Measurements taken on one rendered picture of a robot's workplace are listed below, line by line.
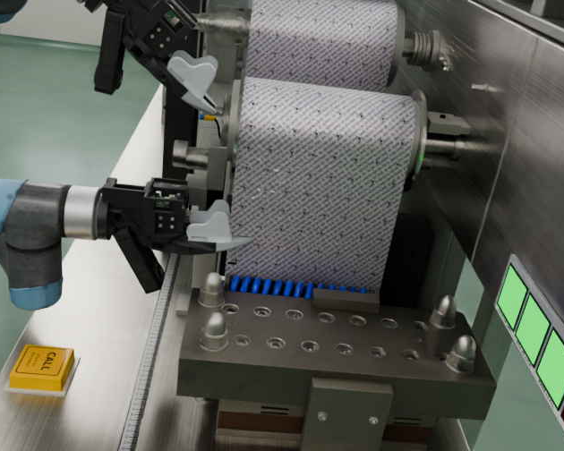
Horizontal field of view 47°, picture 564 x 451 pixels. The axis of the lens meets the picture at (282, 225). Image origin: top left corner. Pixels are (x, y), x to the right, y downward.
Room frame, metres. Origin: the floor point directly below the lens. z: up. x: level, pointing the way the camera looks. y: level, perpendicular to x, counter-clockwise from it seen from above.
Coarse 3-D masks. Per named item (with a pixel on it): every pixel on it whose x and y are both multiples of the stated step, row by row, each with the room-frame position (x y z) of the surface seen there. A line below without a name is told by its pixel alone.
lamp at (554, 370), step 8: (552, 336) 0.52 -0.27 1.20; (552, 344) 0.51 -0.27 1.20; (560, 344) 0.50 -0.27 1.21; (544, 352) 0.52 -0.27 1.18; (552, 352) 0.51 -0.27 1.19; (560, 352) 0.50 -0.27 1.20; (544, 360) 0.52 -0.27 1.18; (552, 360) 0.50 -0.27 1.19; (560, 360) 0.49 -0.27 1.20; (544, 368) 0.51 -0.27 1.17; (552, 368) 0.50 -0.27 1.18; (560, 368) 0.49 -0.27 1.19; (544, 376) 0.51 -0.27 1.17; (552, 376) 0.49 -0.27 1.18; (560, 376) 0.48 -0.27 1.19; (544, 384) 0.50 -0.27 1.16; (552, 384) 0.49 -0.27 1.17; (560, 384) 0.48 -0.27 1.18; (552, 392) 0.49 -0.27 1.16; (560, 392) 0.47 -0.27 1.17
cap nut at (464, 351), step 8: (464, 336) 0.69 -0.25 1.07; (456, 344) 0.69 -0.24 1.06; (464, 344) 0.68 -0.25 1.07; (472, 344) 0.68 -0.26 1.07; (456, 352) 0.68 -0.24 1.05; (464, 352) 0.68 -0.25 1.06; (472, 352) 0.68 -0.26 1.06; (448, 360) 0.69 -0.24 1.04; (456, 360) 0.68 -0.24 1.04; (464, 360) 0.67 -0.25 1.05; (472, 360) 0.68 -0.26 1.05; (456, 368) 0.68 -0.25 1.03; (464, 368) 0.67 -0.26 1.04; (472, 368) 0.68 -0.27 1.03
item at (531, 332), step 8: (528, 304) 0.58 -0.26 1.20; (528, 312) 0.57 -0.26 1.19; (536, 312) 0.56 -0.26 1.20; (528, 320) 0.57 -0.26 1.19; (536, 320) 0.55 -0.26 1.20; (544, 320) 0.54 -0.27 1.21; (520, 328) 0.58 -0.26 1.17; (528, 328) 0.56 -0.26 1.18; (536, 328) 0.55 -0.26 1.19; (544, 328) 0.53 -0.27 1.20; (520, 336) 0.57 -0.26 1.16; (528, 336) 0.56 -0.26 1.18; (536, 336) 0.54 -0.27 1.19; (528, 344) 0.55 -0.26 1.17; (536, 344) 0.54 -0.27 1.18; (528, 352) 0.55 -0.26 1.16; (536, 352) 0.53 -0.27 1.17
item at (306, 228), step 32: (256, 192) 0.83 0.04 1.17; (288, 192) 0.83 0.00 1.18; (320, 192) 0.83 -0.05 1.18; (352, 192) 0.84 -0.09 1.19; (384, 192) 0.84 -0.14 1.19; (256, 224) 0.83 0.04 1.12; (288, 224) 0.83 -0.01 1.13; (320, 224) 0.84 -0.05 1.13; (352, 224) 0.84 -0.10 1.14; (384, 224) 0.84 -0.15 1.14; (256, 256) 0.83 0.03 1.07; (288, 256) 0.83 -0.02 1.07; (320, 256) 0.84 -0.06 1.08; (352, 256) 0.84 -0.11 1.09; (384, 256) 0.84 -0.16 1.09
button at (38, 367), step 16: (32, 352) 0.72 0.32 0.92; (48, 352) 0.73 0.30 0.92; (64, 352) 0.73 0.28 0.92; (16, 368) 0.68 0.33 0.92; (32, 368) 0.69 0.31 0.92; (48, 368) 0.69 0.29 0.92; (64, 368) 0.70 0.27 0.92; (16, 384) 0.67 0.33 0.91; (32, 384) 0.67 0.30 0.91; (48, 384) 0.67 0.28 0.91
